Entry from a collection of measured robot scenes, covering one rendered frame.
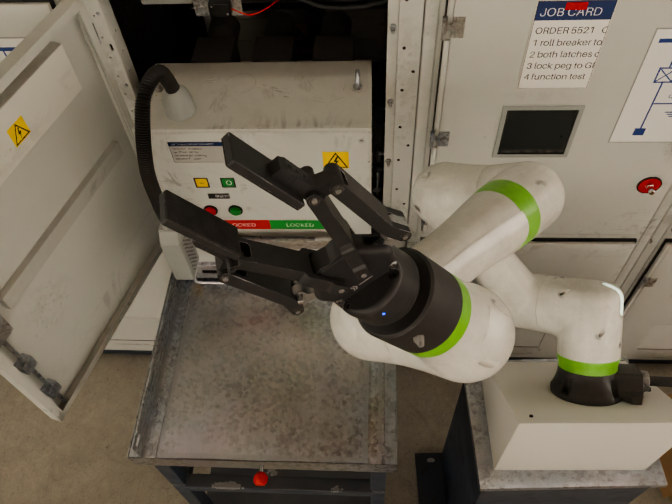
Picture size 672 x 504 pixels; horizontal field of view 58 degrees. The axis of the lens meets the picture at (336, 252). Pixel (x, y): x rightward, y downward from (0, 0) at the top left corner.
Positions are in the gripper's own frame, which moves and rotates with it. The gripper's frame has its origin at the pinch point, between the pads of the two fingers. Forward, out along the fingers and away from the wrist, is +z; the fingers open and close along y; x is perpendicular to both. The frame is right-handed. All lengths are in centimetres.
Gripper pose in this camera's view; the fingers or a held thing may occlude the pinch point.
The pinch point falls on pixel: (227, 197)
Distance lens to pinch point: 44.7
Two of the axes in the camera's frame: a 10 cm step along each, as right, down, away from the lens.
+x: 2.2, 7.5, -6.2
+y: 7.4, -5.4, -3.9
